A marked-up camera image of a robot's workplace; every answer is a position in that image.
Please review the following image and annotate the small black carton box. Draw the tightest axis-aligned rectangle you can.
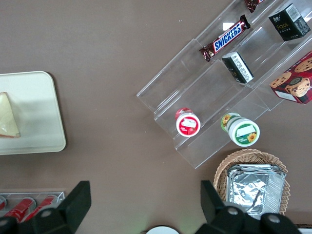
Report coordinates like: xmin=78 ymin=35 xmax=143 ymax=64
xmin=221 ymin=51 xmax=254 ymax=85
xmin=268 ymin=2 xmax=312 ymax=42

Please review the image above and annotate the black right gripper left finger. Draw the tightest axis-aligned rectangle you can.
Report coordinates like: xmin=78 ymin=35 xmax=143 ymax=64
xmin=0 ymin=180 xmax=92 ymax=234

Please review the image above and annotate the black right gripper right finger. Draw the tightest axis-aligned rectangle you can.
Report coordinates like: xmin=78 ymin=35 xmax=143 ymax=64
xmin=196 ymin=180 xmax=301 ymax=234

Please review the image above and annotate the clear acrylic step shelf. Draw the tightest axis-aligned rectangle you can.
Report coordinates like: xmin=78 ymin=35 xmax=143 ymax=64
xmin=136 ymin=0 xmax=312 ymax=170

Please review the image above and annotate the triangular sandwich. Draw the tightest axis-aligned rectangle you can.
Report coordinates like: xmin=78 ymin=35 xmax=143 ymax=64
xmin=0 ymin=91 xmax=21 ymax=139

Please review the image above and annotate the red lid yogurt cup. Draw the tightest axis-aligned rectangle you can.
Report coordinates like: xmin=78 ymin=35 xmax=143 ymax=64
xmin=175 ymin=107 xmax=202 ymax=138

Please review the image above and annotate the clear acrylic bottle rack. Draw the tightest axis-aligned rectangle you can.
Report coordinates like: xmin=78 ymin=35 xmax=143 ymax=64
xmin=0 ymin=191 xmax=66 ymax=221

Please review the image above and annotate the light wicker basket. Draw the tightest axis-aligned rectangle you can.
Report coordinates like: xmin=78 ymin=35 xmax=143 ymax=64
xmin=213 ymin=148 xmax=291 ymax=220

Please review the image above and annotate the cream plastic tray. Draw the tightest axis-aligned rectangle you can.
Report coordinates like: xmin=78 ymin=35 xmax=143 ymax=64
xmin=0 ymin=70 xmax=67 ymax=156

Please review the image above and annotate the red cookie box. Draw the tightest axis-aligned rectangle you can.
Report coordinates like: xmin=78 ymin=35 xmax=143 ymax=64
xmin=269 ymin=50 xmax=312 ymax=105

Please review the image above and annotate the green lid yogurt cup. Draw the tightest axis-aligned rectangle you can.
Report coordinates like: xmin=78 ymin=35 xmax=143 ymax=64
xmin=220 ymin=112 xmax=261 ymax=147

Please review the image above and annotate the Snickers chocolate bar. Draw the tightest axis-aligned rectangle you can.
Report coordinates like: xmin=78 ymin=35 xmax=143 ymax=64
xmin=199 ymin=14 xmax=252 ymax=63
xmin=244 ymin=0 xmax=265 ymax=13

